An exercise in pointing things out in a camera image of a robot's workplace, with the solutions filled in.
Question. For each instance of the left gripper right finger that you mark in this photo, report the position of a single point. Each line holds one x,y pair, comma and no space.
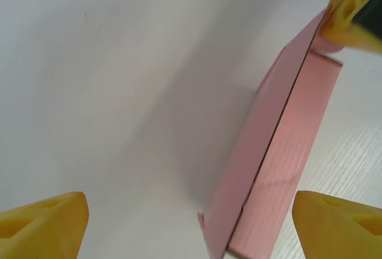
337,229

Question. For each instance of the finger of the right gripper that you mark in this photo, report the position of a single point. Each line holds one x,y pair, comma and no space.
349,17

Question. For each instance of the pink paper box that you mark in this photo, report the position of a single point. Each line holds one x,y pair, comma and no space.
283,151

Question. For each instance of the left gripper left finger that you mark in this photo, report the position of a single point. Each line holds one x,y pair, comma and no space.
44,229

